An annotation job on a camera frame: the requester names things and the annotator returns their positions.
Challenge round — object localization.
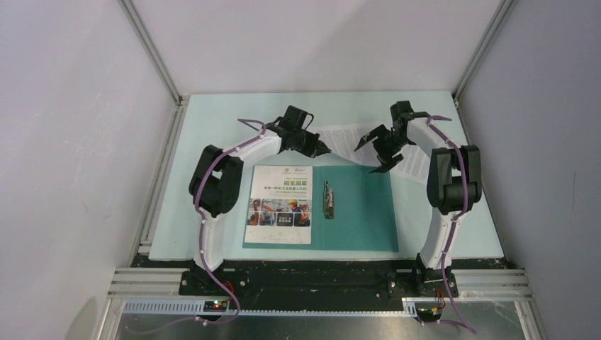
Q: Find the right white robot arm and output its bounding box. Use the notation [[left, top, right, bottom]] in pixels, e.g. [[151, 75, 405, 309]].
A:
[[356, 101, 483, 296]]

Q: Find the printed paper file bottom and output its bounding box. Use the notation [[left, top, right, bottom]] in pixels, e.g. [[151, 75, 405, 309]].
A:
[[312, 121, 429, 184]]

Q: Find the controller board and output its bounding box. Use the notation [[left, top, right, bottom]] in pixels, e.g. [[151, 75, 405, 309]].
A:
[[415, 307, 444, 324], [203, 300, 229, 312]]

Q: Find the light blue table mat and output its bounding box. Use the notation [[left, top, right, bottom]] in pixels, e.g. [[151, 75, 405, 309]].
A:
[[149, 91, 505, 262]]

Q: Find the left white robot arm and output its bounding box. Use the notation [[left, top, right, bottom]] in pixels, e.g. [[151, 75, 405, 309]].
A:
[[189, 106, 331, 295]]

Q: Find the right aluminium frame post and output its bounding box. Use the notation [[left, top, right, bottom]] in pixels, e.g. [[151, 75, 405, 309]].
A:
[[452, 0, 518, 102]]

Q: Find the right controller board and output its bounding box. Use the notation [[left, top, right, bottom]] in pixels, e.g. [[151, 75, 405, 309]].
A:
[[415, 307, 444, 324]]

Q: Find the metal folder clip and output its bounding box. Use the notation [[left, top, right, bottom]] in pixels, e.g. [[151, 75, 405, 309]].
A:
[[323, 181, 335, 220]]

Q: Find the white slotted cable duct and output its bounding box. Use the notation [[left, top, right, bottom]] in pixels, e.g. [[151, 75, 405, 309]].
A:
[[123, 299, 417, 317]]

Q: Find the printed paper file top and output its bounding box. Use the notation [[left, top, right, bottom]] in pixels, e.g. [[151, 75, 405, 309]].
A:
[[244, 165, 313, 248]]

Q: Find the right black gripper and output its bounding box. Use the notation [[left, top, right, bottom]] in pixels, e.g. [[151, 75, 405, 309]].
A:
[[356, 124, 410, 173]]

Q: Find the left aluminium frame post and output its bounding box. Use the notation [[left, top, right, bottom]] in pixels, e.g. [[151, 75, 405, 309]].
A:
[[117, 0, 182, 106]]

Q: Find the aluminium frame post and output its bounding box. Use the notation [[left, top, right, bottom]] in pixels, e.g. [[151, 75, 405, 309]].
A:
[[452, 0, 518, 102], [117, 0, 182, 106]]

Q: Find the teal green folder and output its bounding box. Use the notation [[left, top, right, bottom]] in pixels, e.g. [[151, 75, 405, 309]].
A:
[[242, 166, 399, 252]]

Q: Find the printed paper file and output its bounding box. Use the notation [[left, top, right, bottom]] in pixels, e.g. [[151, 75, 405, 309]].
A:
[[312, 121, 429, 184], [244, 165, 313, 248]]

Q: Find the left controller board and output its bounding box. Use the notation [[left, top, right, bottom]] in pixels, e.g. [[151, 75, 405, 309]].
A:
[[203, 300, 229, 312]]

